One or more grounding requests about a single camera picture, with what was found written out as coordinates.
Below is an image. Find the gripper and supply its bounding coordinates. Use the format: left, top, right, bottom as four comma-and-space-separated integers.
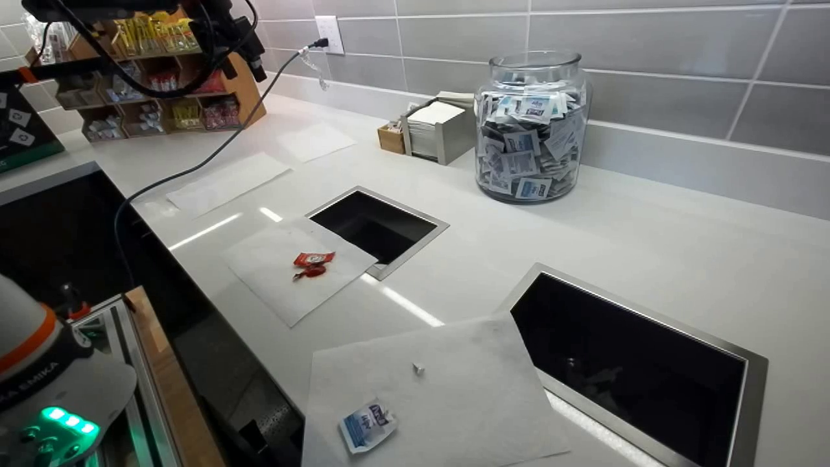
193, 0, 268, 84

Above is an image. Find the small steel-framed waste bin opening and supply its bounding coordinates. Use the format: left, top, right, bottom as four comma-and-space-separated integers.
305, 186, 451, 281

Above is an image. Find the blue and white sachet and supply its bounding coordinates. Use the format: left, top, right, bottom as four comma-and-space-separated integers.
338, 397, 398, 455

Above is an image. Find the large steel-framed waste bin opening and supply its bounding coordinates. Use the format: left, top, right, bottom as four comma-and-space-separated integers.
495, 263, 770, 467

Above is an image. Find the wooden condiment rack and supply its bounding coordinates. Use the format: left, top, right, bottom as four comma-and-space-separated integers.
25, 6, 267, 144

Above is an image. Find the row of pink packets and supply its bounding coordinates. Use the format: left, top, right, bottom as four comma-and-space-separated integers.
202, 97, 242, 130

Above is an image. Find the clear plastic tag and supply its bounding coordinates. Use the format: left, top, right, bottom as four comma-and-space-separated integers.
298, 51, 331, 92

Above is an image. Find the row of small yellow packets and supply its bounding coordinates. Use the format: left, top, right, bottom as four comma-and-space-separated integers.
169, 98, 202, 130

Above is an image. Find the white paper sheet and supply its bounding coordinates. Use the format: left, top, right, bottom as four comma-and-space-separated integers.
222, 217, 379, 328
166, 152, 292, 219
275, 121, 358, 163
301, 313, 572, 467

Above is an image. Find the small wooden box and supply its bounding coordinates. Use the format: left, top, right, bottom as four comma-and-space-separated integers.
377, 119, 407, 156

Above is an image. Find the stack of white napkins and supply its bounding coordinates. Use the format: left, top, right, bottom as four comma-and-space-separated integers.
407, 101, 466, 160

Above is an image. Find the grey napkin holder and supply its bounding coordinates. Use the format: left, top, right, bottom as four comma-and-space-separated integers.
400, 97, 478, 167

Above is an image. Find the dark sign with white squares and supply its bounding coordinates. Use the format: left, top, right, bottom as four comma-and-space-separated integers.
0, 81, 66, 174

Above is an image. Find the glass jar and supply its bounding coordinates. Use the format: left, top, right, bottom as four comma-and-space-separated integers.
473, 51, 593, 206

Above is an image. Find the heap of white blue sachets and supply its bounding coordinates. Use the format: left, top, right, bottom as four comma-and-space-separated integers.
477, 84, 586, 200

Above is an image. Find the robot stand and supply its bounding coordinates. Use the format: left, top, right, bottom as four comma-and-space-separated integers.
68, 285, 228, 467

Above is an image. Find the black cable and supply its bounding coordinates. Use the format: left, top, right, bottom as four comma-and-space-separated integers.
113, 38, 330, 289

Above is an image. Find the white wall socket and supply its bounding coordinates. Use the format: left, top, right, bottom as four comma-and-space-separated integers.
314, 15, 346, 56

